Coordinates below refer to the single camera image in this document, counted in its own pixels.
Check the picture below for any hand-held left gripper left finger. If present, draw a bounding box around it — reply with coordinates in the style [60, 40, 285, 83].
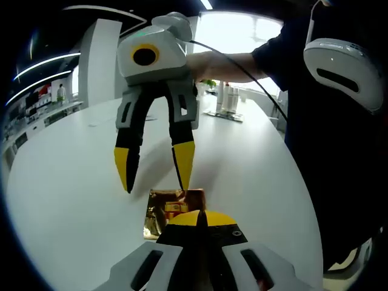
[96, 211, 210, 291]

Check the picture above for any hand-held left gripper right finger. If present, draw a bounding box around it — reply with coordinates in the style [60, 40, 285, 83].
[203, 211, 310, 291]

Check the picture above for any green landscape skincare sachet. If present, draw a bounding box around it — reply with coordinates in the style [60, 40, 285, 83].
[204, 109, 244, 123]

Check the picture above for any gold skincare sachet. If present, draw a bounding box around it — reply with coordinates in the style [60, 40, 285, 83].
[141, 187, 208, 241]

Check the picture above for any row of white counters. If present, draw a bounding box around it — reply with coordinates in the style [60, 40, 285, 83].
[1, 101, 84, 143]

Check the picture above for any white chest-worn device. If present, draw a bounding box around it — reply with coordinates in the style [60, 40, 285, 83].
[303, 37, 386, 115]

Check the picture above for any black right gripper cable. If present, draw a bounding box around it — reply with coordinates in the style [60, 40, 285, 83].
[187, 39, 289, 122]

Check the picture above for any white device strap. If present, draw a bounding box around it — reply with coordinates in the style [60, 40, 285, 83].
[305, 0, 324, 46]

